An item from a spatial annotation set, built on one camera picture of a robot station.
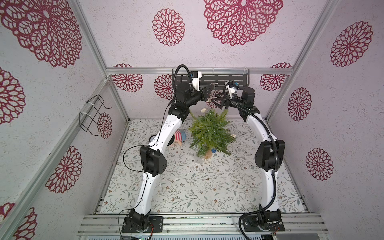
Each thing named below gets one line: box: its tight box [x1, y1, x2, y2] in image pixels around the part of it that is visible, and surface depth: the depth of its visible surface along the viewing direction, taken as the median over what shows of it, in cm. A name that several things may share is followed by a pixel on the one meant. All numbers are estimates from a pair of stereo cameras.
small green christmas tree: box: [189, 108, 237, 159], surface depth 78 cm
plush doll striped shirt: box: [174, 129, 187, 146], surface depth 105 cm
